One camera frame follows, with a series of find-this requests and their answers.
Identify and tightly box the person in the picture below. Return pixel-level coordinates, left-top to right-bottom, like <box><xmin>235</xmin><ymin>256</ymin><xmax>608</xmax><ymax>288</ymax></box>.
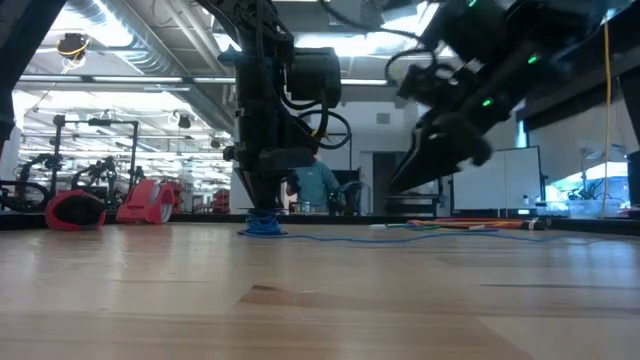
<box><xmin>285</xmin><ymin>157</ymin><xmax>342</xmax><ymax>215</ymax></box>

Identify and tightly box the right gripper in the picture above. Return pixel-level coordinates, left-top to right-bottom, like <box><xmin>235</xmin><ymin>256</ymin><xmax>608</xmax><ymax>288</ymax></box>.
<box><xmin>386</xmin><ymin>63</ymin><xmax>502</xmax><ymax>196</ymax></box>

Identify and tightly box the yellow hanging cord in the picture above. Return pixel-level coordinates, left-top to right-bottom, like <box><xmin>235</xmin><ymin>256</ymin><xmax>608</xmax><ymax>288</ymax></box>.
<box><xmin>602</xmin><ymin>22</ymin><xmax>613</xmax><ymax>217</ymax></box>

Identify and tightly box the grey tube with red rim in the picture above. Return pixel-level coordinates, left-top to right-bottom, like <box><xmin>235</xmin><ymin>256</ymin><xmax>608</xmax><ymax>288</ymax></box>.
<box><xmin>44</xmin><ymin>188</ymin><xmax>107</xmax><ymax>233</ymax></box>

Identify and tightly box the long ceiling light bar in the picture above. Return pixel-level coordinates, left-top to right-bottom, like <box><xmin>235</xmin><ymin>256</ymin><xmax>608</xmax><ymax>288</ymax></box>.
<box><xmin>14</xmin><ymin>73</ymin><xmax>389</xmax><ymax>92</ymax></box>

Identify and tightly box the whiteboard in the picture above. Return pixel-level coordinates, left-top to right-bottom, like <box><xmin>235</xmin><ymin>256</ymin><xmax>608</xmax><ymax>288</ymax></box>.
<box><xmin>449</xmin><ymin>145</ymin><xmax>547</xmax><ymax>214</ymax></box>

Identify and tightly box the black equipment cabinet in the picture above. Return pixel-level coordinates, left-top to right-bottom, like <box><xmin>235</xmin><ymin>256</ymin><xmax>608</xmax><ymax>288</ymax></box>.
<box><xmin>370</xmin><ymin>150</ymin><xmax>446</xmax><ymax>217</ymax></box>

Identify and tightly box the black white-banded wire connector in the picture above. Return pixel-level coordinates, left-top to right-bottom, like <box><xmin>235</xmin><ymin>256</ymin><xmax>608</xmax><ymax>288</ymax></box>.
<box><xmin>519</xmin><ymin>217</ymin><xmax>551</xmax><ymax>232</ymax></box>

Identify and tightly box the black aluminium table frame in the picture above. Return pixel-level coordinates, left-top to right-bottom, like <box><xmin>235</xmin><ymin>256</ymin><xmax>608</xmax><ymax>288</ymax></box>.
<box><xmin>0</xmin><ymin>209</ymin><xmax>640</xmax><ymax>232</ymax></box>

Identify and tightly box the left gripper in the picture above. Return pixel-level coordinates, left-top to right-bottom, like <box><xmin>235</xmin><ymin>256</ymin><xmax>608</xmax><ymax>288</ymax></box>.
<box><xmin>222</xmin><ymin>106</ymin><xmax>317</xmax><ymax>211</ymax></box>

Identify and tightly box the blue ethernet cable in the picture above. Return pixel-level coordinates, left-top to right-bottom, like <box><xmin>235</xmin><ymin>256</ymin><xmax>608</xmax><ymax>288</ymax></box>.
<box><xmin>237</xmin><ymin>209</ymin><xmax>601</xmax><ymax>246</ymax></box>

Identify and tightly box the clear plastic bin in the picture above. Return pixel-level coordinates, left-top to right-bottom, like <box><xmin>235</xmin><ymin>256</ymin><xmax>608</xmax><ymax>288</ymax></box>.
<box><xmin>567</xmin><ymin>198</ymin><xmax>625</xmax><ymax>219</ymax></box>

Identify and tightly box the black yellow ceiling cable reel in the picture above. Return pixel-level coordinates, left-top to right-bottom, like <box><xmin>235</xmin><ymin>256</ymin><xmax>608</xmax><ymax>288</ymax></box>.
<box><xmin>55</xmin><ymin>32</ymin><xmax>92</xmax><ymax>64</ymax></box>

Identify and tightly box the red tape dispenser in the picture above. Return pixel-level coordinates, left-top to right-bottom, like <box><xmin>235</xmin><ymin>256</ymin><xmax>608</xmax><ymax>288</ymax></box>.
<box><xmin>115</xmin><ymin>178</ymin><xmax>177</xmax><ymax>225</ymax></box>

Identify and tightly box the silver ventilation duct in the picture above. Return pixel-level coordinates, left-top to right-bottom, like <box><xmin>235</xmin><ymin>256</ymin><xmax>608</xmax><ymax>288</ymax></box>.
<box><xmin>52</xmin><ymin>0</ymin><xmax>254</xmax><ymax>132</ymax></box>

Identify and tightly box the red workshop equipment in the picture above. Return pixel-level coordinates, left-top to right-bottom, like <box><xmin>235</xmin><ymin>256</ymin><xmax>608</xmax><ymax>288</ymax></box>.
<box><xmin>211</xmin><ymin>188</ymin><xmax>232</xmax><ymax>215</ymax></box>

